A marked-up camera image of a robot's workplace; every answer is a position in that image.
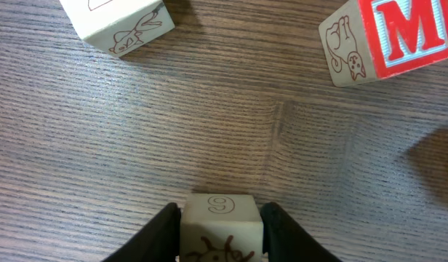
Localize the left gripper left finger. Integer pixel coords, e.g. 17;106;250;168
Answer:
103;202;181;262

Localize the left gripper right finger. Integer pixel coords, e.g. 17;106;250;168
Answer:
260;202;341;262

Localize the white block green E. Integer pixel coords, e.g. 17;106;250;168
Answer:
179;194;263;262

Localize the red M block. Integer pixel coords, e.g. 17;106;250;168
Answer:
319;0;448;87

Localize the plain white block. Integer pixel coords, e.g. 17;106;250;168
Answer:
60;0;175;57

